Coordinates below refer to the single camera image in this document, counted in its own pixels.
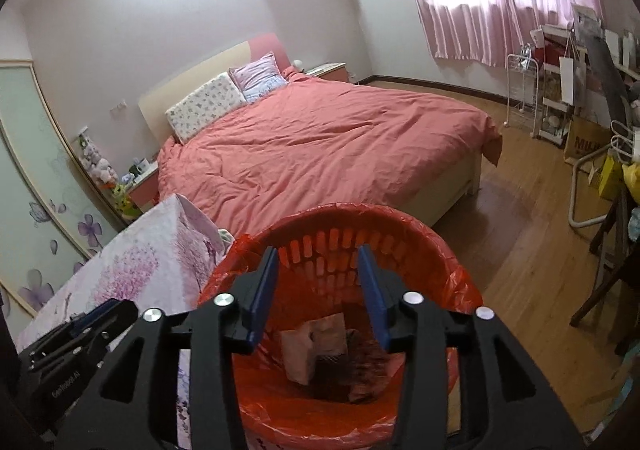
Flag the floral purple tablecloth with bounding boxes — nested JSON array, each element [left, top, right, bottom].
[[14, 193, 236, 450]]

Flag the white storage cart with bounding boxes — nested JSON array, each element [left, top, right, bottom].
[[532, 25, 583, 146]]

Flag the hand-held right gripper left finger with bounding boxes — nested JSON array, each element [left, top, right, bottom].
[[52, 247, 279, 450]]

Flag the pink nightstand with book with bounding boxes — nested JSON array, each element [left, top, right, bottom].
[[305, 62, 349, 83]]

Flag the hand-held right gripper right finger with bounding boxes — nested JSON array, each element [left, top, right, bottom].
[[356, 244, 586, 450]]

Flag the red plastic laundry basket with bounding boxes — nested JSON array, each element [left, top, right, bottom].
[[197, 203, 485, 450]]

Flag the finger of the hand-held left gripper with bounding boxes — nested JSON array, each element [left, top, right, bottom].
[[67, 299, 139, 333], [27, 329, 110, 372]]

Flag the bed with salmon duvet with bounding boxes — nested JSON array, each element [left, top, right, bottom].
[[137, 33, 503, 241]]

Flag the orange plastic laundry basket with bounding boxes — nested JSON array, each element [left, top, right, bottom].
[[197, 203, 485, 450]]

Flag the plaid fabric scrunchie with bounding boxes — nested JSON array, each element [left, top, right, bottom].
[[345, 330, 402, 406]]

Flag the pink striped pillow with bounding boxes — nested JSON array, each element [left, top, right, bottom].
[[229, 52, 290, 104]]

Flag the white metal tube frame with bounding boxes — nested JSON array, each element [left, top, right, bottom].
[[570, 150, 621, 231]]

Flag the hanging plush toys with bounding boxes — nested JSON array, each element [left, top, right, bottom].
[[80, 135, 119, 187]]

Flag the brown paper bag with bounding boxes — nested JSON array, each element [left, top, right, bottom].
[[564, 115, 613, 166]]

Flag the white paper bag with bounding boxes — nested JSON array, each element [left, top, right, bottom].
[[557, 55, 583, 106]]

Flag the yellow plastic bag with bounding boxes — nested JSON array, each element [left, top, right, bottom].
[[597, 155, 640, 203]]

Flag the white tissue paper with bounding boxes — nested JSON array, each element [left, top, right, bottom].
[[279, 313, 347, 386]]

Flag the white wire rack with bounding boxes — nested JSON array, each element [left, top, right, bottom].
[[502, 53, 541, 128]]

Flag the wardrobe with flower print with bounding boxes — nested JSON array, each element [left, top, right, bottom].
[[0, 60, 126, 326]]

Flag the yellow green plush toy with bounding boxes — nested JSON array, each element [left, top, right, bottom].
[[112, 183, 141, 218]]

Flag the dark wooden chair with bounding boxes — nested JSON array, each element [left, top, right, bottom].
[[570, 190, 640, 356]]

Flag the pink nightstand with mug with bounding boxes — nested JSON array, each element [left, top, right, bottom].
[[122, 165, 161, 211]]

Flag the grey board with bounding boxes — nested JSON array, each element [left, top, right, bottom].
[[585, 38, 631, 126]]

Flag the white floral pillow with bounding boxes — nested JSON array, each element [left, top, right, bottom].
[[165, 72, 248, 143]]

